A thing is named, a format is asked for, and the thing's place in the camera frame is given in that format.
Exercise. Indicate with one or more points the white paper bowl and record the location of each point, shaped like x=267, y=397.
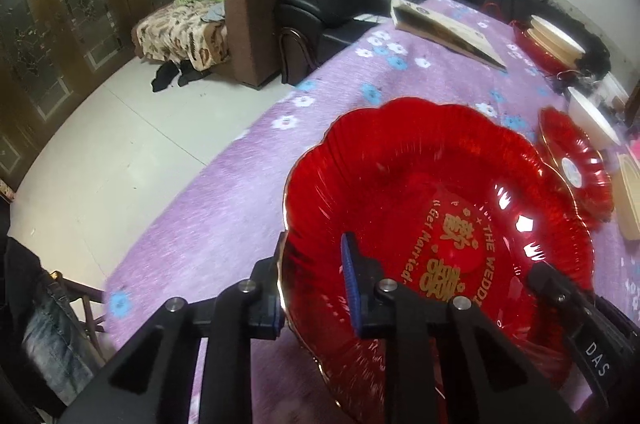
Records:
x=555, y=28

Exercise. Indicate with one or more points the brown fabric sofa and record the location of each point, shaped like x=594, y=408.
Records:
x=255, y=3

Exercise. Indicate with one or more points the flat cardboard box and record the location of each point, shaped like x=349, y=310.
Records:
x=450, y=28

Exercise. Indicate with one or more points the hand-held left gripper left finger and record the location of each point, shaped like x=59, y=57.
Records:
x=276, y=320

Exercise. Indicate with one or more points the small red plate gold rim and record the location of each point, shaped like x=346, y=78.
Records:
x=565, y=138

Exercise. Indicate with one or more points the stack of white bowls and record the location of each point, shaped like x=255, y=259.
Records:
x=592, y=116

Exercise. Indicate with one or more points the dark red chair back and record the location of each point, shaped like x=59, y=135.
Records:
x=287, y=53

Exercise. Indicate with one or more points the black clothes heap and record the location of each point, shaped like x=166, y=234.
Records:
x=170, y=76

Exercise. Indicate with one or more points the wooden chair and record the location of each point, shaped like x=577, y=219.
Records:
x=87, y=304

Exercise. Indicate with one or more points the purple floral tablecloth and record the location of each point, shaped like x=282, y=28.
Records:
x=225, y=204

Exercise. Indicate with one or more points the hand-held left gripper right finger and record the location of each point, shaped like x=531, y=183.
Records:
x=350, y=279

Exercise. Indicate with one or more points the beige paper bowl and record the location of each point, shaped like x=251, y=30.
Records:
x=629, y=199
x=550, y=48

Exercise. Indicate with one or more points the leaf patterned blanket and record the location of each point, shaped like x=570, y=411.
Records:
x=175, y=28

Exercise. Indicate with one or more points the large red plate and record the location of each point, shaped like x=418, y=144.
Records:
x=400, y=163

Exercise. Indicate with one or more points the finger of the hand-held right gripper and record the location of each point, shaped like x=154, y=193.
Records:
x=560, y=294

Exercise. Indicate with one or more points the wooden cabinet with glass doors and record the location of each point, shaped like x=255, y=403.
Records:
x=65, y=28

